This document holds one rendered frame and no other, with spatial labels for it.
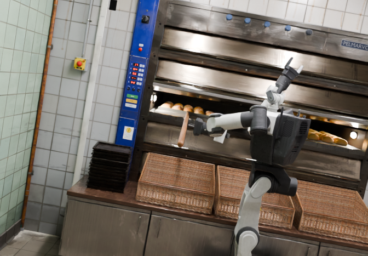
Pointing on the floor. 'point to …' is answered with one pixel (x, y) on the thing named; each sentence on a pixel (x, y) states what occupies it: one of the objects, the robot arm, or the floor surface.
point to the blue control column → (141, 30)
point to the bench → (172, 230)
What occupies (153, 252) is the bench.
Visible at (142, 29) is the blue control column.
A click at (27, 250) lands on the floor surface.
